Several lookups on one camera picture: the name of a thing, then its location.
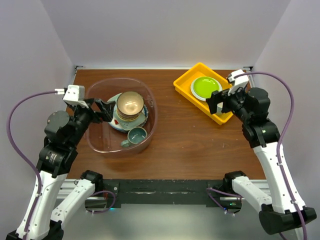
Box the clear plastic bin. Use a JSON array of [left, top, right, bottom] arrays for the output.
[[86, 77, 158, 157]]

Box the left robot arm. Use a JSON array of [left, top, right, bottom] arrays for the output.
[[6, 98, 116, 240]]

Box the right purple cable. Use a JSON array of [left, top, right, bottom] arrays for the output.
[[206, 71, 308, 240]]

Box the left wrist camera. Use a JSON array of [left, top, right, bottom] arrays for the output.
[[54, 84, 89, 108]]

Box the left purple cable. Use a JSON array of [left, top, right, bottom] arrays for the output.
[[6, 90, 65, 240]]

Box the aluminium frame rail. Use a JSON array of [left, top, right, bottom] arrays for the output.
[[57, 179, 79, 200]]

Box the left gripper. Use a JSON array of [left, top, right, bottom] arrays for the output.
[[68, 97, 115, 147]]

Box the yellow plastic tray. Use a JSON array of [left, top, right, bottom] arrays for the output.
[[173, 62, 233, 125]]

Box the lime green plate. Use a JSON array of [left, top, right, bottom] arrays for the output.
[[192, 76, 222, 99]]

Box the pale blue rimmed plate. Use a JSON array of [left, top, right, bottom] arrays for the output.
[[190, 76, 223, 103]]

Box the pale green rectangular dish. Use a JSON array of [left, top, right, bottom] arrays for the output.
[[108, 91, 147, 132]]

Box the purple cable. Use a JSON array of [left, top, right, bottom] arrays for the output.
[[6, 90, 65, 240], [206, 71, 308, 240]]

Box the blue floral plate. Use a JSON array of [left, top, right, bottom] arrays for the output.
[[141, 105, 149, 127]]

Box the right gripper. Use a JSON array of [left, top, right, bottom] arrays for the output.
[[206, 83, 252, 123]]

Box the black bowl beige inside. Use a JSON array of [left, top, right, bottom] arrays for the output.
[[116, 91, 145, 118]]

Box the red patterned bowl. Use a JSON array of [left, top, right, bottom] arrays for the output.
[[116, 110, 142, 122]]

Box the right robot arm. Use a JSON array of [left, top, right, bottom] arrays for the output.
[[206, 87, 317, 235]]

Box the light blue mug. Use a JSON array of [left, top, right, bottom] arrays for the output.
[[216, 102, 223, 116]]

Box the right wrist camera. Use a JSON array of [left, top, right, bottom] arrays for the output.
[[226, 69, 249, 96]]

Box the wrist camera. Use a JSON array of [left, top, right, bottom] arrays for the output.
[[54, 84, 89, 108], [226, 69, 249, 96]]

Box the teal glazed mug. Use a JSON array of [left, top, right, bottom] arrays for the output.
[[120, 126, 148, 148]]

